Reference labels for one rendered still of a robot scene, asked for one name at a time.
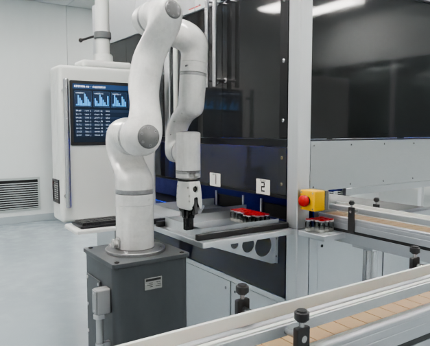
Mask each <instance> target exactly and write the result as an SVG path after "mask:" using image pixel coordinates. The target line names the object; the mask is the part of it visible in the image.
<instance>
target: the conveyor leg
mask: <svg viewBox="0 0 430 346"><path fill-rule="evenodd" d="M352 246H353V247H356V248H359V249H363V270H362V281H365V280H369V279H373V278H376V277H377V258H378V251H376V250H373V249H367V248H364V247H361V246H356V245H353V244H352Z"/></svg>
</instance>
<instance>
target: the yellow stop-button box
mask: <svg viewBox="0 0 430 346"><path fill-rule="evenodd" d="M300 195H301V196H302V195H306V196H307V197H308V198H309V204H308V205H307V206H306V207H301V206H300V208H301V209H303V210H307V211H324V210H328V209H329V191H328V190H325V189H316V188H313V189H302V190H300Z"/></svg>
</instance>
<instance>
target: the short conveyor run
mask: <svg viewBox="0 0 430 346"><path fill-rule="evenodd" d="M373 201H374V202H375V204H373V207H370V206H365V205H356V204H355V202H354V201H353V200H350V201H348V203H343V202H339V201H337V204H333V203H329V209H336V210H339V211H332V212H326V213H321V212H320V213H318V217H319V216H324V217H326V218H333V219H334V221H333V222H334V230H335V231H341V232H344V233H346V238H342V239H338V240H336V241H339V242H345V243H348V244H353V245H356V246H361V247H364V248H367V249H373V250H376V251H381V252H384V253H389V254H392V255H398V256H401V257H406V258H411V257H413V254H411V253H410V252H409V248H410V247H411V246H419V247H420V253H419V254H417V257H419V258H420V261H421V262H426V263H430V216H427V215H422V214H414V213H409V212H404V211H396V210H391V209H383V208H380V204H377V202H379V198H378V197H374V200H373Z"/></svg>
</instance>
